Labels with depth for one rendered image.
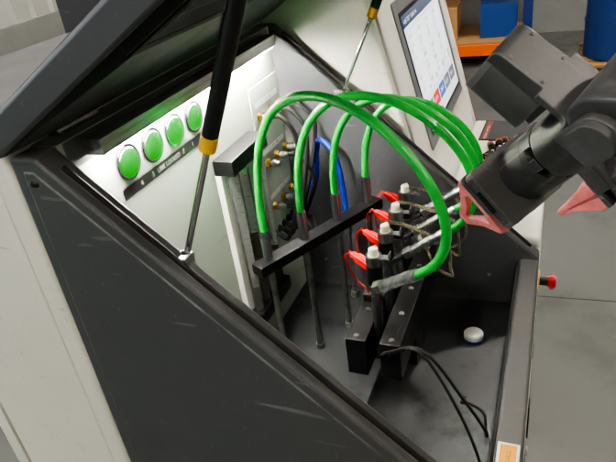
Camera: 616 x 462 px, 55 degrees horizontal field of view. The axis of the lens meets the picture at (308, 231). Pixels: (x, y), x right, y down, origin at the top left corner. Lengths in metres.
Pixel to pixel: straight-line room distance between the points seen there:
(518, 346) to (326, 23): 0.71
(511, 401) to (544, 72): 0.62
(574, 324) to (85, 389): 2.13
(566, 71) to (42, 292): 0.68
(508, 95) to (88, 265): 0.52
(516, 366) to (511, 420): 0.12
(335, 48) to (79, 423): 0.84
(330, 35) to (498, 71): 0.78
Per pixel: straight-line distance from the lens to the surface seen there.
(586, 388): 2.44
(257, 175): 1.00
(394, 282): 0.88
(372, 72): 1.26
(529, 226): 1.39
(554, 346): 2.59
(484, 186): 0.59
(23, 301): 0.92
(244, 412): 0.81
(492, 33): 6.29
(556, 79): 0.51
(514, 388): 1.04
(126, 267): 0.74
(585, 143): 0.47
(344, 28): 1.26
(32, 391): 1.07
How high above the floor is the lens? 1.67
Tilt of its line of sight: 29 degrees down
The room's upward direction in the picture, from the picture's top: 8 degrees counter-clockwise
